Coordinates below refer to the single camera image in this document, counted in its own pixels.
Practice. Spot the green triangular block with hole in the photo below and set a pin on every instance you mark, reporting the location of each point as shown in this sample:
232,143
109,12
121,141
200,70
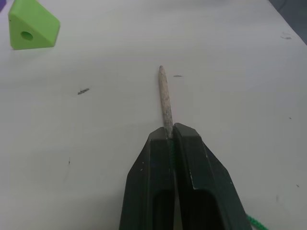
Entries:
31,26

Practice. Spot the green lace with wooden needle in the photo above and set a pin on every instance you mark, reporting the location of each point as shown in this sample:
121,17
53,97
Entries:
165,100

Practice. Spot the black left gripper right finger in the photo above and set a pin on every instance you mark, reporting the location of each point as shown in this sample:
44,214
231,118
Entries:
206,177

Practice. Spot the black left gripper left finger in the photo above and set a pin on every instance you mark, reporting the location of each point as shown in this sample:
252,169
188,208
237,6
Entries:
144,182

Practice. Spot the purple block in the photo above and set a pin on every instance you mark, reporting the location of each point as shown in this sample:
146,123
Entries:
2,3

